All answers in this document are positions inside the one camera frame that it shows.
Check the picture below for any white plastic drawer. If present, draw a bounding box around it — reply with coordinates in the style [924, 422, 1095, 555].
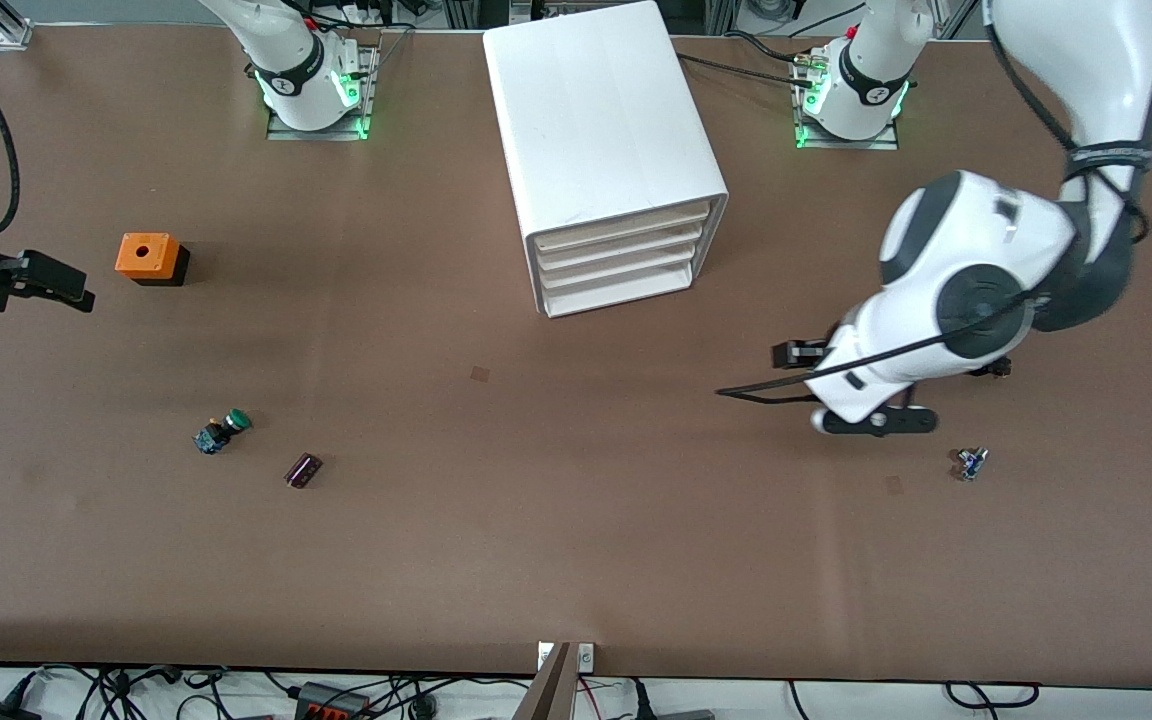
[539, 243, 707, 293]
[534, 203, 712, 253]
[536, 222, 710, 273]
[542, 262, 705, 316]

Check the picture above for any white plastic drawer cabinet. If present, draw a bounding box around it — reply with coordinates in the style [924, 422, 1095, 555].
[483, 0, 730, 319]

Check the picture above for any orange button enclosure box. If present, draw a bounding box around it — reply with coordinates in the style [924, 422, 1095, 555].
[115, 233, 191, 288]

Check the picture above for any green push button switch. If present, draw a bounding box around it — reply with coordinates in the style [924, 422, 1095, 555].
[193, 408, 253, 456]

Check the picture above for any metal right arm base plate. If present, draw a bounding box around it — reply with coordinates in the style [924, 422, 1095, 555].
[266, 45, 382, 141]

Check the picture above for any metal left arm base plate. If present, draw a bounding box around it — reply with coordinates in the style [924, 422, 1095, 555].
[794, 55, 902, 151]

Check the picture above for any black looped floor cable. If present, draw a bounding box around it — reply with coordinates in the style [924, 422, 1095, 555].
[944, 682, 1039, 711]

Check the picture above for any black base power cable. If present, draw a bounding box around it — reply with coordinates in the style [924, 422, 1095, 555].
[676, 30, 837, 91]

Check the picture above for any brown wooden post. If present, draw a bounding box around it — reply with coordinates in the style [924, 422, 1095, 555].
[511, 643, 579, 720]

